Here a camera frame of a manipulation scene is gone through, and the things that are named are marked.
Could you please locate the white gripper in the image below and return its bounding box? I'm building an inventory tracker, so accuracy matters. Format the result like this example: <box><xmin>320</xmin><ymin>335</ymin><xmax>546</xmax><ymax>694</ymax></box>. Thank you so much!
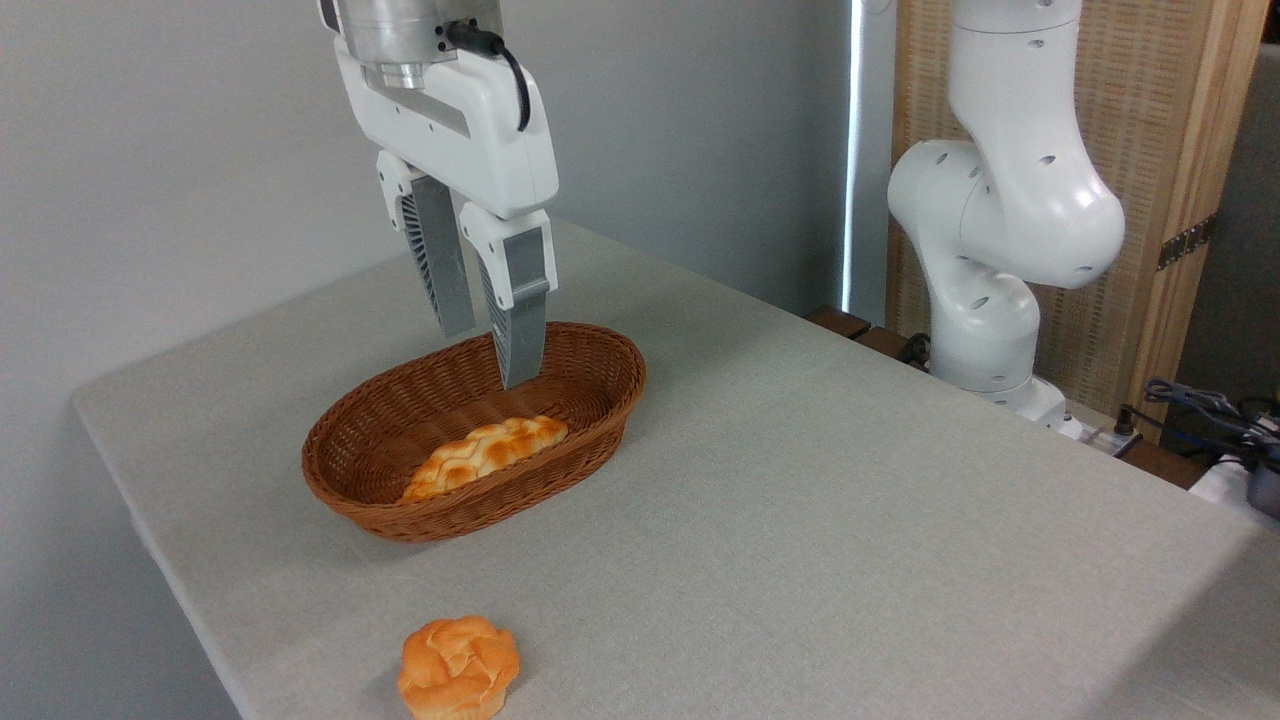
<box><xmin>320</xmin><ymin>0</ymin><xmax>560</xmax><ymax>391</ymax></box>

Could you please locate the round orange bread bun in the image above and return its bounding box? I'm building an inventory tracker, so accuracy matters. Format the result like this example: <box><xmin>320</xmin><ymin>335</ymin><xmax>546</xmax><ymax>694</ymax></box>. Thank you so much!
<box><xmin>397</xmin><ymin>615</ymin><xmax>521</xmax><ymax>720</ymax></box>

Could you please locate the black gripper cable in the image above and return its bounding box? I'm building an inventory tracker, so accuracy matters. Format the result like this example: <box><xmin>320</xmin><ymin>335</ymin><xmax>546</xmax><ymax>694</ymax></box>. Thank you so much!
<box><xmin>444</xmin><ymin>20</ymin><xmax>532</xmax><ymax>133</ymax></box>

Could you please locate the long braided bread loaf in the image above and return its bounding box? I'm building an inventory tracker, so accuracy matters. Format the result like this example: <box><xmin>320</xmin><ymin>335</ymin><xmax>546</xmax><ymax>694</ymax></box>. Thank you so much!
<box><xmin>398</xmin><ymin>415</ymin><xmax>569</xmax><ymax>504</ymax></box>

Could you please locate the brown wicker oval basket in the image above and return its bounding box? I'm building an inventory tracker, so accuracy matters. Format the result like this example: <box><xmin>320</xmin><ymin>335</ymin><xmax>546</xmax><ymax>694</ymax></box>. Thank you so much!
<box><xmin>302</xmin><ymin>321</ymin><xmax>647</xmax><ymax>544</ymax></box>

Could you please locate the dark metal screen hinge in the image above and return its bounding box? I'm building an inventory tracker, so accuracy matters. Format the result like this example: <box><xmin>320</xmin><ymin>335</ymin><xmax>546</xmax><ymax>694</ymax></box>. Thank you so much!
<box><xmin>1157</xmin><ymin>213</ymin><xmax>1218</xmax><ymax>272</ymax></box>

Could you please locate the grey tablecloth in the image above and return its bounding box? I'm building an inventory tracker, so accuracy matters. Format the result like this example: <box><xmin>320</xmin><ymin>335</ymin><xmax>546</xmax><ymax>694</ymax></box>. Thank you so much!
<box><xmin>70</xmin><ymin>222</ymin><xmax>1280</xmax><ymax>720</ymax></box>

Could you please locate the bundle of dark cables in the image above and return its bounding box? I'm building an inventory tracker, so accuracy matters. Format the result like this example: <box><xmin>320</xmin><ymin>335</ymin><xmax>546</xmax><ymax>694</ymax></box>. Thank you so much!
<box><xmin>1113</xmin><ymin>377</ymin><xmax>1280</xmax><ymax>471</ymax></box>

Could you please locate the brown wooden base board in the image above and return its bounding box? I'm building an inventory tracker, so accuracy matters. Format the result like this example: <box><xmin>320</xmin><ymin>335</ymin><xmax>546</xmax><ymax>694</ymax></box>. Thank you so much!
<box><xmin>805</xmin><ymin>305</ymin><xmax>1208</xmax><ymax>491</ymax></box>

